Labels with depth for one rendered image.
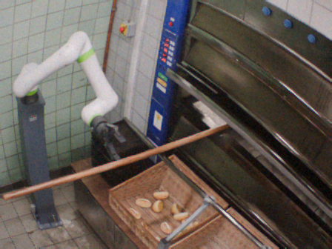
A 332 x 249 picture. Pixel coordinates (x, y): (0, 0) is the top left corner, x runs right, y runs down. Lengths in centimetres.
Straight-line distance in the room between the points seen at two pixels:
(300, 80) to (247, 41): 38
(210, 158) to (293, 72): 90
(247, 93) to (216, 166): 54
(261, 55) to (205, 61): 45
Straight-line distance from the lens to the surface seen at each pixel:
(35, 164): 266
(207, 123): 236
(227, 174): 232
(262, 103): 198
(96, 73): 218
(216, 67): 218
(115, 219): 250
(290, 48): 179
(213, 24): 212
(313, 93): 174
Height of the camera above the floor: 248
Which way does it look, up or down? 35 degrees down
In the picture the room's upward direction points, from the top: 9 degrees clockwise
